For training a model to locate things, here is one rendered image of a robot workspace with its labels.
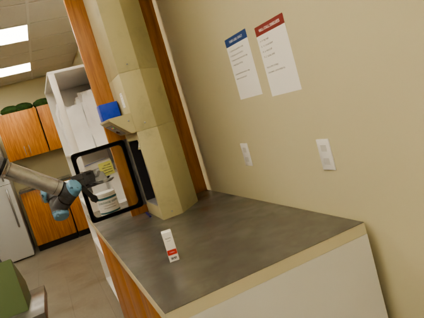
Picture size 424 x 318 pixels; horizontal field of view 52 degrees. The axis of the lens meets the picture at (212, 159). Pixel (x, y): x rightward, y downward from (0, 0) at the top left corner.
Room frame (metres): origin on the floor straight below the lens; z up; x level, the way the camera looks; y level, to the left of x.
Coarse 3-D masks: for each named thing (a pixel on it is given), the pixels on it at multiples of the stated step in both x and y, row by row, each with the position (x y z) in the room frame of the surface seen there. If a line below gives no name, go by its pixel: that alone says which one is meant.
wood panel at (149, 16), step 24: (72, 0) 2.52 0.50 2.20; (144, 0) 2.67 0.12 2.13; (72, 24) 2.51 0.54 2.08; (96, 48) 2.54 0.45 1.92; (96, 72) 2.53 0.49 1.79; (168, 72) 2.67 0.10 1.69; (96, 96) 2.51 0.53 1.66; (168, 96) 2.66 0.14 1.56; (192, 144) 2.68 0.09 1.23; (192, 168) 2.66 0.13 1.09
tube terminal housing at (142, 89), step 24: (144, 72) 2.27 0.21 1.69; (144, 96) 2.23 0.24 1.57; (144, 120) 2.21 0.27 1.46; (168, 120) 2.36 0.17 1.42; (144, 144) 2.20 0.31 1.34; (168, 144) 2.29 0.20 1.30; (168, 168) 2.23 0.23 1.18; (168, 192) 2.22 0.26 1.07; (192, 192) 2.38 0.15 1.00; (168, 216) 2.20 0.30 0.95
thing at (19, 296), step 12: (0, 264) 1.44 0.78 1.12; (12, 264) 1.45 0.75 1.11; (0, 276) 1.43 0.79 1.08; (12, 276) 1.44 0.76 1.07; (0, 288) 1.43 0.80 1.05; (12, 288) 1.44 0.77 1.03; (24, 288) 1.50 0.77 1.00; (0, 300) 1.42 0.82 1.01; (12, 300) 1.44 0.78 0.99; (24, 300) 1.45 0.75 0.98; (0, 312) 1.42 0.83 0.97; (12, 312) 1.43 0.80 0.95
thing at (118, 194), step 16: (80, 160) 2.39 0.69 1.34; (96, 160) 2.41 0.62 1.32; (112, 160) 2.44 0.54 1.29; (112, 176) 2.43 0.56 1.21; (128, 176) 2.46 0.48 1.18; (96, 192) 2.39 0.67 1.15; (112, 192) 2.42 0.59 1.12; (128, 192) 2.45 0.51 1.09; (96, 208) 2.39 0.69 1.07; (112, 208) 2.41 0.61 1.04
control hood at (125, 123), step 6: (126, 114) 2.19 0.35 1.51; (108, 120) 2.16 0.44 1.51; (114, 120) 2.16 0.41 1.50; (120, 120) 2.17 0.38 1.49; (126, 120) 2.18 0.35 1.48; (132, 120) 2.20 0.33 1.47; (108, 126) 2.35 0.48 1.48; (114, 126) 2.24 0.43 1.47; (120, 126) 2.17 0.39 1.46; (126, 126) 2.18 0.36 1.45; (132, 126) 2.19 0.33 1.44; (126, 132) 2.25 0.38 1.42; (132, 132) 2.19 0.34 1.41
